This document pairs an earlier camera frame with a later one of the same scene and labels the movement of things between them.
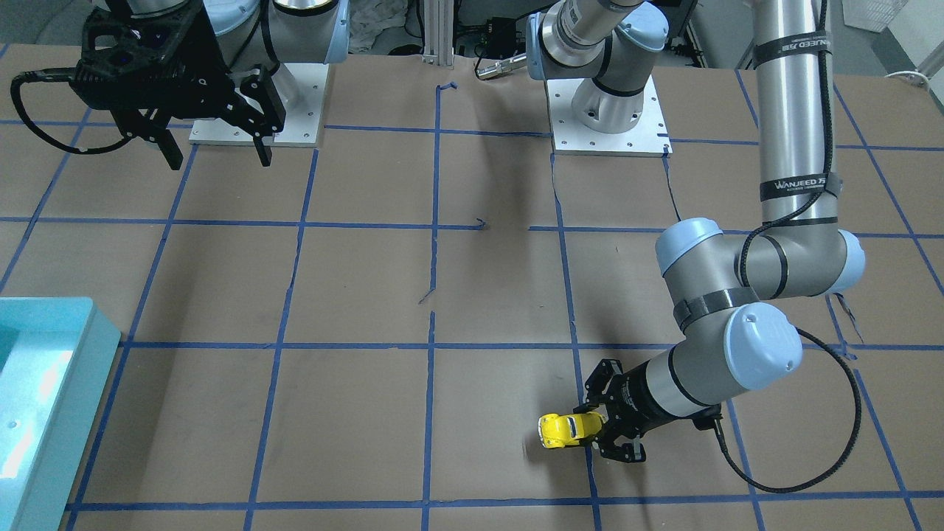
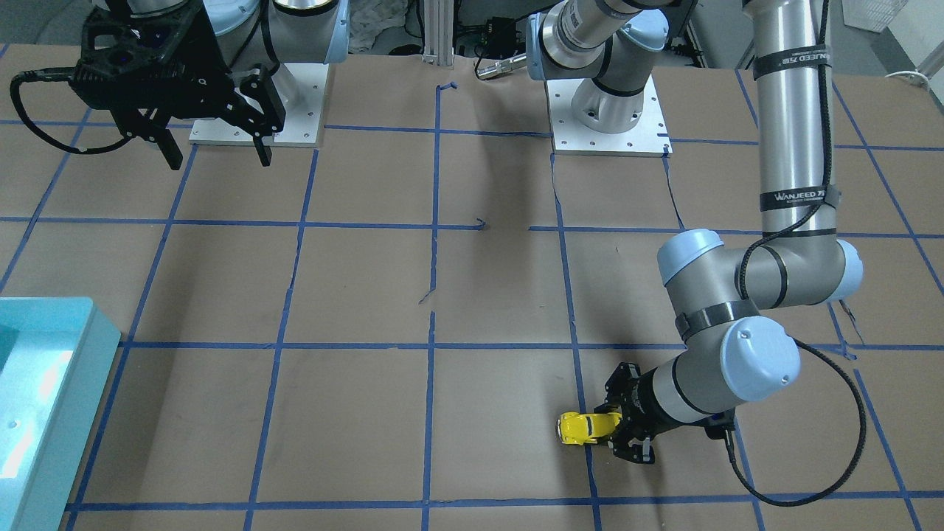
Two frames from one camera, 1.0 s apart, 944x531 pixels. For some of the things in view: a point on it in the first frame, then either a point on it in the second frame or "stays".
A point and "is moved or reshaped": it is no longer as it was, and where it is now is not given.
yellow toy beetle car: [556, 431] is moved or reshaped
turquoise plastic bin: [56, 356] stays
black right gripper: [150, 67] stays
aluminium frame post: [439, 32] stays
